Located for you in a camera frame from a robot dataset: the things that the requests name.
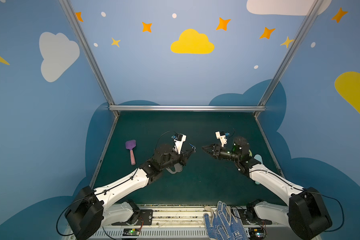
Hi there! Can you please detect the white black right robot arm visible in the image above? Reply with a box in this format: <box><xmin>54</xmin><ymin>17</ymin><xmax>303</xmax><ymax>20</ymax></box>
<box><xmin>202</xmin><ymin>137</ymin><xmax>333</xmax><ymax>240</ymax></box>

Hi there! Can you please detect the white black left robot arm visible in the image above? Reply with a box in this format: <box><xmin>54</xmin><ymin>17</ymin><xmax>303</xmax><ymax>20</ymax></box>
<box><xmin>62</xmin><ymin>144</ymin><xmax>196</xmax><ymax>240</ymax></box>

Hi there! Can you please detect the light blue green toy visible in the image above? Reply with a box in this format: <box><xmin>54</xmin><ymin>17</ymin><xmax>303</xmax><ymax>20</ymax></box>
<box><xmin>248</xmin><ymin>149</ymin><xmax>264</xmax><ymax>185</ymax></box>

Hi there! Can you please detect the blue dotted work glove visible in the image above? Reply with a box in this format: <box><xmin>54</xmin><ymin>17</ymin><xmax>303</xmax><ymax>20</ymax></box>
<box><xmin>203</xmin><ymin>201</ymin><xmax>248</xmax><ymax>240</ymax></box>

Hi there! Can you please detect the left green circuit board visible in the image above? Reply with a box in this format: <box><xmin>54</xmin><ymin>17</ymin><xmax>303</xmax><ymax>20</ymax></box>
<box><xmin>123</xmin><ymin>229</ymin><xmax>140</xmax><ymax>237</ymax></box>

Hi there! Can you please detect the green circuit board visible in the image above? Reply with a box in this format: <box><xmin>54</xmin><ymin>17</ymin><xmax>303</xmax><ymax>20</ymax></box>
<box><xmin>248</xmin><ymin>228</ymin><xmax>267</xmax><ymax>240</ymax></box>
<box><xmin>123</xmin><ymin>229</ymin><xmax>140</xmax><ymax>237</ymax></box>

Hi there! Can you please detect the right green circuit board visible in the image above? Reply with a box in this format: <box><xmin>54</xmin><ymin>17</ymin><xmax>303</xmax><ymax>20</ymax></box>
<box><xmin>248</xmin><ymin>228</ymin><xmax>267</xmax><ymax>240</ymax></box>

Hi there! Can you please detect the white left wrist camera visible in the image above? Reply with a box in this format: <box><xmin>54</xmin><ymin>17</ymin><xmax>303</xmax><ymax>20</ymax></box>
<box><xmin>172</xmin><ymin>133</ymin><xmax>187</xmax><ymax>155</ymax></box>

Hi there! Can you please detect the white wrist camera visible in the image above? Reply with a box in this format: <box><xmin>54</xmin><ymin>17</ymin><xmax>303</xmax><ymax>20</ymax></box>
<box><xmin>215</xmin><ymin>131</ymin><xmax>230</xmax><ymax>147</ymax></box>
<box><xmin>172</xmin><ymin>133</ymin><xmax>187</xmax><ymax>155</ymax></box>

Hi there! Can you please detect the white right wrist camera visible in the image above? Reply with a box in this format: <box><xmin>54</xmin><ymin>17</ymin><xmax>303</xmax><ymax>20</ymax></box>
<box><xmin>215</xmin><ymin>131</ymin><xmax>230</xmax><ymax>147</ymax></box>

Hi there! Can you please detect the purple toy shovel pink handle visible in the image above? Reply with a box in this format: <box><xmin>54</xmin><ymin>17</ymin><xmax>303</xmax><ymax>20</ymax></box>
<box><xmin>126</xmin><ymin>140</ymin><xmax>137</xmax><ymax>166</ymax></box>

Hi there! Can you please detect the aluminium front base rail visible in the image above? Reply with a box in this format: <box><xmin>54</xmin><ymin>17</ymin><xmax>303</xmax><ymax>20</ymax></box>
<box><xmin>61</xmin><ymin>203</ymin><xmax>322</xmax><ymax>240</ymax></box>

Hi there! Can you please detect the aluminium back frame rail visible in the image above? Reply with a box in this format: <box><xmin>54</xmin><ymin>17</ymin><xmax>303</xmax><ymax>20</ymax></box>
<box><xmin>109</xmin><ymin>105</ymin><xmax>266</xmax><ymax>112</ymax></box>

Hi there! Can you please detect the aluminium left corner post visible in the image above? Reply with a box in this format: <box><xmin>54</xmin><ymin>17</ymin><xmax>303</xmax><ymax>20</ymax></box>
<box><xmin>59</xmin><ymin>0</ymin><xmax>115</xmax><ymax>107</ymax></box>

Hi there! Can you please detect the aluminium corner post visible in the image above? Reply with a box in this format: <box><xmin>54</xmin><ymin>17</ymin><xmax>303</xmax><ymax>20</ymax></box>
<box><xmin>59</xmin><ymin>0</ymin><xmax>115</xmax><ymax>107</ymax></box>
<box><xmin>254</xmin><ymin>0</ymin><xmax>324</xmax><ymax>119</ymax></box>

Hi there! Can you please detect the aluminium right corner post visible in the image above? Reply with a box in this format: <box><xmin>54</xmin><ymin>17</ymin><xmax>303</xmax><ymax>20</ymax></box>
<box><xmin>254</xmin><ymin>0</ymin><xmax>324</xmax><ymax>119</ymax></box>

